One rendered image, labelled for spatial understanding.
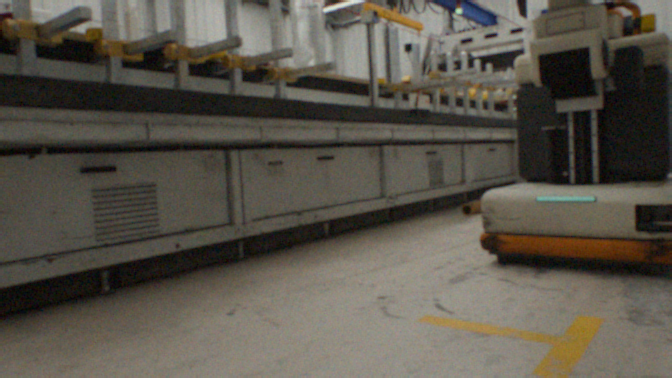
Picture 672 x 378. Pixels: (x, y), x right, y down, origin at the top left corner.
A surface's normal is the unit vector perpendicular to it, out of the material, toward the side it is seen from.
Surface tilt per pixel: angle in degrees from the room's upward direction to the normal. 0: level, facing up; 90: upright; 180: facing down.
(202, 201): 90
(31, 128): 90
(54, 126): 90
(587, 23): 98
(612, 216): 90
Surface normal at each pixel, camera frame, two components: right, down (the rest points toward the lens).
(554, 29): -0.61, 0.22
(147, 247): 0.79, -0.01
